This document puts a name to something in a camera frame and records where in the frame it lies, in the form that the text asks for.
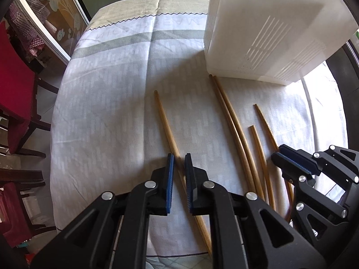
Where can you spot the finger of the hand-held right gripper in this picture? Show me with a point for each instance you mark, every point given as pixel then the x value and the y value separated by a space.
pixel 289 168
pixel 300 155

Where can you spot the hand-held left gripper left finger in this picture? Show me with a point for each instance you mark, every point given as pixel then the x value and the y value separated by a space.
pixel 170 182

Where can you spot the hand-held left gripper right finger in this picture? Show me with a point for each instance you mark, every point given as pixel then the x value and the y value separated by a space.
pixel 188 185

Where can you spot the light bamboo chopstick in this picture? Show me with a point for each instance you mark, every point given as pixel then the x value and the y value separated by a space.
pixel 165 120
pixel 227 117
pixel 233 117
pixel 259 152

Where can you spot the short reddish wooden chopstick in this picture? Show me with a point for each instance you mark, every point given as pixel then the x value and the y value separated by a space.
pixel 267 129

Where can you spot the white plastic utensil holder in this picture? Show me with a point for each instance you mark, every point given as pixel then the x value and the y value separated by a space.
pixel 252 19

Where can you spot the patterned white green tablecloth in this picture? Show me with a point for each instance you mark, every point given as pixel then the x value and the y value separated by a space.
pixel 112 103

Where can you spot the red upholstered wooden chair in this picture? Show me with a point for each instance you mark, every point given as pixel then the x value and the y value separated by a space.
pixel 11 207
pixel 14 75

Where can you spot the etched glass sliding door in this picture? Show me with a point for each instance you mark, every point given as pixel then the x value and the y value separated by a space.
pixel 61 19

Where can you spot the checkered apron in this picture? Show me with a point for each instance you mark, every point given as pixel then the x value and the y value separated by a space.
pixel 28 28

